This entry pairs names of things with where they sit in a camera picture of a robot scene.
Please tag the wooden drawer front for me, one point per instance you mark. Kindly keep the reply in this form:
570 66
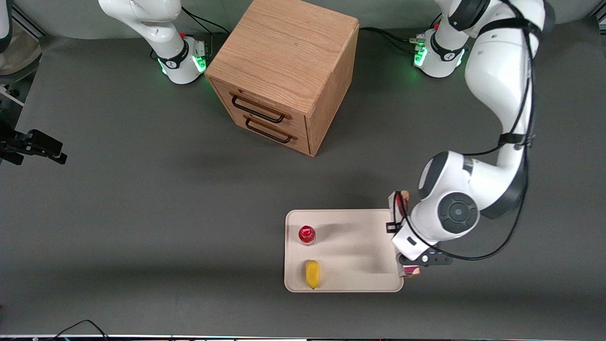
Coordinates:
284 139
265 102

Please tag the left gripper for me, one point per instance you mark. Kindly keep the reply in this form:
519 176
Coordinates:
391 227

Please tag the red capped bottle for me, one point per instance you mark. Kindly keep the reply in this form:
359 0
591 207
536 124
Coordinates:
307 234

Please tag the aluminium frame rail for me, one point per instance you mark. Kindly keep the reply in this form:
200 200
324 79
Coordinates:
29 21

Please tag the red cookie box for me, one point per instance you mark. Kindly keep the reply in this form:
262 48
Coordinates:
400 203

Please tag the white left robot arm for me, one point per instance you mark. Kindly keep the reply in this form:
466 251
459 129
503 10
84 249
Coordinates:
497 71

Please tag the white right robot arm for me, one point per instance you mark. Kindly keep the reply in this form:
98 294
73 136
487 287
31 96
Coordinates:
142 16

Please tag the beige plastic tray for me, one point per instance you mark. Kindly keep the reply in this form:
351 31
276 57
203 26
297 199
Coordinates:
350 251

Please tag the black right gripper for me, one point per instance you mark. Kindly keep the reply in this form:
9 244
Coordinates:
34 143

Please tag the wooden drawer cabinet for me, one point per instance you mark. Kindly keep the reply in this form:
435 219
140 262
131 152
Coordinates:
284 47

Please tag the yellow toy banana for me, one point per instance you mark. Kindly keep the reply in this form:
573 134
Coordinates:
312 274

